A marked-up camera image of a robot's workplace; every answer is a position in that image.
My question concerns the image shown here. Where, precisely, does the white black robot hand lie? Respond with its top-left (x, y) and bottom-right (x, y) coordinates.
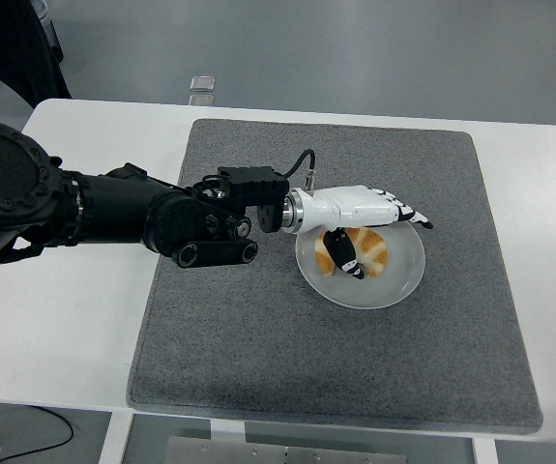
top-left (304, 183), bottom-right (436, 281)

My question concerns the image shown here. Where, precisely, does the golden croissant bread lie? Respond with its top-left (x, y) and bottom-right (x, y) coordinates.
top-left (314, 226), bottom-right (389, 279)

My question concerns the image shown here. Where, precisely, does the grey round plate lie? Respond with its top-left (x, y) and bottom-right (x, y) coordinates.
top-left (295, 224), bottom-right (426, 310)

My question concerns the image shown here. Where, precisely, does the grey metal plate with screws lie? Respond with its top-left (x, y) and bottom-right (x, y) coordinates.
top-left (164, 436), bottom-right (408, 464)

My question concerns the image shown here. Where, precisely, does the grey felt mat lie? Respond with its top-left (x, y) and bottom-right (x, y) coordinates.
top-left (126, 118), bottom-right (544, 435)

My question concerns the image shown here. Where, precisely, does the white table leg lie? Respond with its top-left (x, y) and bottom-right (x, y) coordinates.
top-left (97, 411), bottom-right (136, 464)
top-left (470, 437), bottom-right (500, 464)

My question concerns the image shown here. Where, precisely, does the person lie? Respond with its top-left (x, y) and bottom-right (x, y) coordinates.
top-left (0, 0), bottom-right (72, 126)

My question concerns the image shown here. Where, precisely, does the white table frame bracket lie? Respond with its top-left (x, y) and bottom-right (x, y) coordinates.
top-left (208, 419), bottom-right (248, 444)

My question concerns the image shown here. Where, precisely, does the black floor cable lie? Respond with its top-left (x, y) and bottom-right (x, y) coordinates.
top-left (0, 403), bottom-right (74, 460)

